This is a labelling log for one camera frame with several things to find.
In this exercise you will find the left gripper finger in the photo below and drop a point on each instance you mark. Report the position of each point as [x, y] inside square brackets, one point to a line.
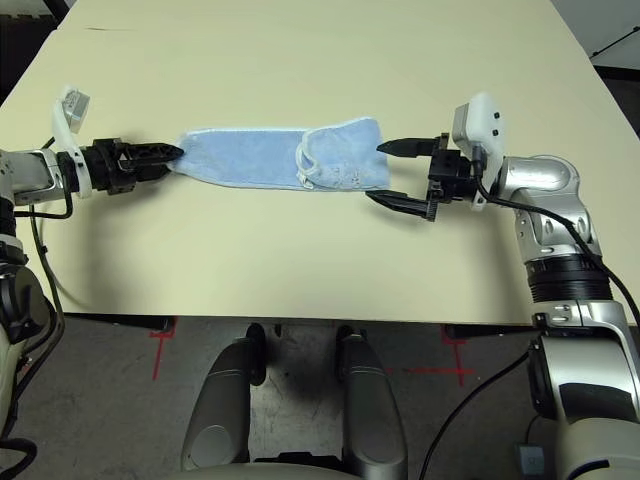
[150, 171]
[152, 153]

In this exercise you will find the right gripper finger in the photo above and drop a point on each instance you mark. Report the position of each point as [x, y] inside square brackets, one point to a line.
[400, 201]
[410, 147]

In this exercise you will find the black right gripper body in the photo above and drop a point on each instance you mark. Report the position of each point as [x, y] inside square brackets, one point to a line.
[452, 175]

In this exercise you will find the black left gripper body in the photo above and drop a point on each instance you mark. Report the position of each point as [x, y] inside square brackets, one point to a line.
[107, 167]

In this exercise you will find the light blue terry towel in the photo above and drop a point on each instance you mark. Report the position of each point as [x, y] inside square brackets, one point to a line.
[240, 155]

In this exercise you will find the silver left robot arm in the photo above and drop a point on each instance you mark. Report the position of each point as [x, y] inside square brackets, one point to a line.
[25, 170]

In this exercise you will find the black foam puzzle mat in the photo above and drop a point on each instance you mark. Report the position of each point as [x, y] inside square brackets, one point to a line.
[20, 50]

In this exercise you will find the black table foot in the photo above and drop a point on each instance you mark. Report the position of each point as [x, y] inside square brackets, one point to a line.
[162, 325]

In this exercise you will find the red floor tape mark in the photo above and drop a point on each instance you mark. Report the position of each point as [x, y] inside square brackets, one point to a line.
[157, 355]
[457, 370]

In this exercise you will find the black floor mat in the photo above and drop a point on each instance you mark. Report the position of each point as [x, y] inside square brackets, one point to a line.
[625, 90]

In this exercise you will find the grey robot right leg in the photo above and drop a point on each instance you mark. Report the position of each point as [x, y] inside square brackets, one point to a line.
[370, 400]

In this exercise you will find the grey floor box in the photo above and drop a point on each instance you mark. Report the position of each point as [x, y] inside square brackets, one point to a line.
[531, 457]

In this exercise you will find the pale grey robot waist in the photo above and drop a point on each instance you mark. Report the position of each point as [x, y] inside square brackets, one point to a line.
[260, 474]

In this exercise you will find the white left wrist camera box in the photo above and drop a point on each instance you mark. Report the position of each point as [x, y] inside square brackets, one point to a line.
[75, 105]

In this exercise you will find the black metal frame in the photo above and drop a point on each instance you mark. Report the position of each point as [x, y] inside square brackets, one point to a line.
[60, 7]

